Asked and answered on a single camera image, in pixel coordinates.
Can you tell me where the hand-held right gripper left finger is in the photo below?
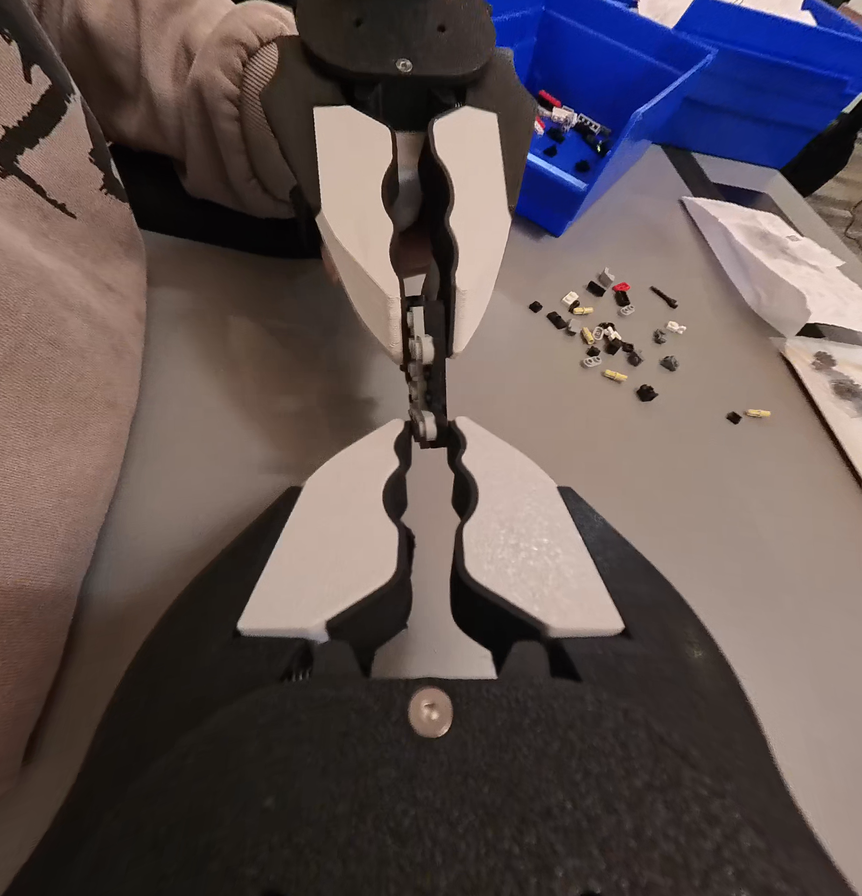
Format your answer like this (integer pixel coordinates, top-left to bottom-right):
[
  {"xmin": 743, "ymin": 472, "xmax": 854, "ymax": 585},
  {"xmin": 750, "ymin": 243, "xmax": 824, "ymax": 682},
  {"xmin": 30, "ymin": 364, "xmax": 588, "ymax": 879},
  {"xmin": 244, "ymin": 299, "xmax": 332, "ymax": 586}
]
[{"xmin": 237, "ymin": 419, "xmax": 413, "ymax": 641}]

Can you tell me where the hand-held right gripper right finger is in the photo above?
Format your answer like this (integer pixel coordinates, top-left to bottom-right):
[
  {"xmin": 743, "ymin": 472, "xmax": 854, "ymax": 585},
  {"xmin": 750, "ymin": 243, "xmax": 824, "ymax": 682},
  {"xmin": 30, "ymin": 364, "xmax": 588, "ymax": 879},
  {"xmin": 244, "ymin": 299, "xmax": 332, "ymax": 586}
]
[{"xmin": 450, "ymin": 416, "xmax": 626, "ymax": 639}]

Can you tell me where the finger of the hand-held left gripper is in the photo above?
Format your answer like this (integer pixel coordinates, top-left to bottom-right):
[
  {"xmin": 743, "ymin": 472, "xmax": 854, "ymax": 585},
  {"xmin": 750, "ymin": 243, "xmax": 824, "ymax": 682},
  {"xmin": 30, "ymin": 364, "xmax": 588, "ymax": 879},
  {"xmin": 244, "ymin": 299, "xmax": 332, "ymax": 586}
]
[
  {"xmin": 429, "ymin": 107, "xmax": 512, "ymax": 354},
  {"xmin": 312, "ymin": 105, "xmax": 412, "ymax": 363}
]

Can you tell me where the black toy brick car chassis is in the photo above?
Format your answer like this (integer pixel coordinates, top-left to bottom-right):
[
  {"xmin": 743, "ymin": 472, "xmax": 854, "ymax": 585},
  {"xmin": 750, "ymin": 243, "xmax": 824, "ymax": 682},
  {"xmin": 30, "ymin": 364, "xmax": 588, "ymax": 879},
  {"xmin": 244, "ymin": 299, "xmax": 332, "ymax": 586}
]
[{"xmin": 400, "ymin": 269, "xmax": 451, "ymax": 450}]

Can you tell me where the person's left forearm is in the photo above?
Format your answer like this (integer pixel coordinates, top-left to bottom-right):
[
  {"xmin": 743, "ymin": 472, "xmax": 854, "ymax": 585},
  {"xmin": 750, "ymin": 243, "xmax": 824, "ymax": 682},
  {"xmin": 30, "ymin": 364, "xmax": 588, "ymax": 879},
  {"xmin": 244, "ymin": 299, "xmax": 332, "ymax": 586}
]
[{"xmin": 39, "ymin": 0, "xmax": 321, "ymax": 219}]

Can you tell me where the grey desk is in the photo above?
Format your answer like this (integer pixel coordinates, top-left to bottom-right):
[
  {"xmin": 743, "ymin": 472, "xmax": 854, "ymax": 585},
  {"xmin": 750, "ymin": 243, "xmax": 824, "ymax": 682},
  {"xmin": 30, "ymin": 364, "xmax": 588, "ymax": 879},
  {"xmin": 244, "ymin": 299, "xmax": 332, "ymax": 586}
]
[{"xmin": 0, "ymin": 140, "xmax": 862, "ymax": 896}]

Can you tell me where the person's left hand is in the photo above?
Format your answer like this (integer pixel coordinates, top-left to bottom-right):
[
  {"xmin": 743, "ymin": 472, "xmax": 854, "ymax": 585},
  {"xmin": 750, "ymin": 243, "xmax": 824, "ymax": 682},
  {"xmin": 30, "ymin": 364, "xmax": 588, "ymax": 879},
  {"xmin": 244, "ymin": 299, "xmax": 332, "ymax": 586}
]
[{"xmin": 391, "ymin": 225, "xmax": 439, "ymax": 279}]

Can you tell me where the heap of mixed colourful bricks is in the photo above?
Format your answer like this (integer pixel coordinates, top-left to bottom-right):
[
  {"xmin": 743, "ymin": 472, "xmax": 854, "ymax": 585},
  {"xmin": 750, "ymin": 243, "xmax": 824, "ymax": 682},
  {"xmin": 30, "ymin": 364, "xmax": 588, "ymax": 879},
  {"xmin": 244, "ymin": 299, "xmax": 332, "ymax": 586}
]
[{"xmin": 532, "ymin": 87, "xmax": 614, "ymax": 173}]

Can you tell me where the small blue plastic bin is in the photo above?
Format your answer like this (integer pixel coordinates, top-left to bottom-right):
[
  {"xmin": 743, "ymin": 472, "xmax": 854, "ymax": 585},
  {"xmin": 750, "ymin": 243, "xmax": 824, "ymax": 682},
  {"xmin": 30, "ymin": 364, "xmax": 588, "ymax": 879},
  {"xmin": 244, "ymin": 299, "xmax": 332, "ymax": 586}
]
[{"xmin": 487, "ymin": 0, "xmax": 719, "ymax": 239}]

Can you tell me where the pile of loose toy bricks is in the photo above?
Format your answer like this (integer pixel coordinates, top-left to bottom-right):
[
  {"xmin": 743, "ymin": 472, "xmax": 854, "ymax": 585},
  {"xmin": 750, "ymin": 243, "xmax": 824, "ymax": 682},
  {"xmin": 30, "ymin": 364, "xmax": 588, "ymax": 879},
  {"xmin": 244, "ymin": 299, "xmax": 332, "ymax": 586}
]
[{"xmin": 527, "ymin": 266, "xmax": 687, "ymax": 404}]

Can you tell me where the white paper bag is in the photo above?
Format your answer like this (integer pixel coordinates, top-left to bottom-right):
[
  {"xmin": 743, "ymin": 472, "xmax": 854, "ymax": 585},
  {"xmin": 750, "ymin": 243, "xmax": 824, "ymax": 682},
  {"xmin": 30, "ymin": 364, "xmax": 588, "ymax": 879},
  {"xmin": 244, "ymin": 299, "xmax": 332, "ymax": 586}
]
[
  {"xmin": 681, "ymin": 196, "xmax": 862, "ymax": 338},
  {"xmin": 637, "ymin": 0, "xmax": 820, "ymax": 29}
]

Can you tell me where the large blue plastic bin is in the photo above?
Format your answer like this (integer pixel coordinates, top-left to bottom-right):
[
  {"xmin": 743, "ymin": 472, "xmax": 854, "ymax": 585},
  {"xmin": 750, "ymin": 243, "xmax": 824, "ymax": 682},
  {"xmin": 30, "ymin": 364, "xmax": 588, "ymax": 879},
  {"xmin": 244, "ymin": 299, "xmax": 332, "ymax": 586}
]
[{"xmin": 672, "ymin": 0, "xmax": 862, "ymax": 173}]

